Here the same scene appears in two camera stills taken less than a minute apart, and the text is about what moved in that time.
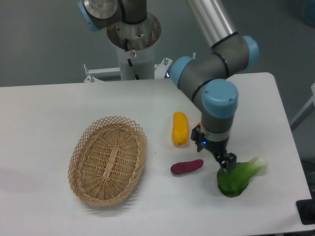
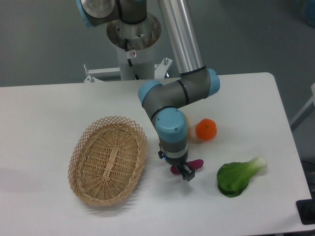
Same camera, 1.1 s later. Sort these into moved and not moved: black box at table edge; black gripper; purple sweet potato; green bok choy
Moved: black gripper
Not moved: purple sweet potato; black box at table edge; green bok choy
